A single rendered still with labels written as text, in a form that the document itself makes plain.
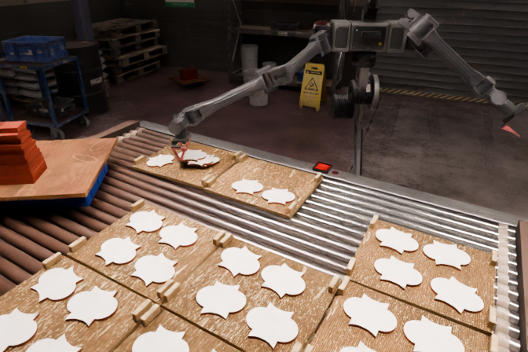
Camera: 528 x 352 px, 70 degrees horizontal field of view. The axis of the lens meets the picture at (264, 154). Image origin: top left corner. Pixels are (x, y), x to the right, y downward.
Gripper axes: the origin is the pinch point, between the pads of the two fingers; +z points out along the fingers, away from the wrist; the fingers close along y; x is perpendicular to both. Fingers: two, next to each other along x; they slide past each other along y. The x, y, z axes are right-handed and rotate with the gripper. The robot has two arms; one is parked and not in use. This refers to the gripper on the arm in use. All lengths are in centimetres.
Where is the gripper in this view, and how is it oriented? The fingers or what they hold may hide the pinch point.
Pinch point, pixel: (182, 154)
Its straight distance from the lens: 185.4
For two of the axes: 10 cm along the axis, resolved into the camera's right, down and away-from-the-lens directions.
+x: -10.0, -0.3, 0.2
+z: -0.2, 9.0, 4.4
